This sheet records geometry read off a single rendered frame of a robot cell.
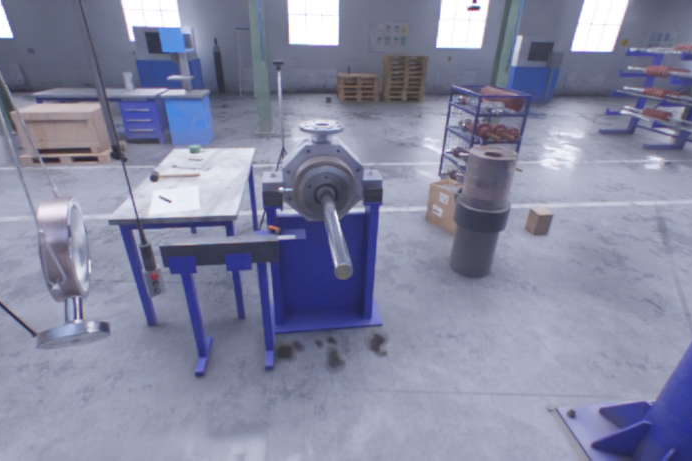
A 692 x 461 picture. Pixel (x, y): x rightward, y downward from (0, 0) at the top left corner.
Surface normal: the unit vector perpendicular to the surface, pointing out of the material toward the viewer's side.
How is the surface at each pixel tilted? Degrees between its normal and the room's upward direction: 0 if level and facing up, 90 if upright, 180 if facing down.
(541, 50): 90
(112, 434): 0
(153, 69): 90
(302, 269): 90
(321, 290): 90
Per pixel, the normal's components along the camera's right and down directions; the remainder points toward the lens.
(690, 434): -0.85, 0.23
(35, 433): 0.03, -0.88
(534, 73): 0.11, 0.47
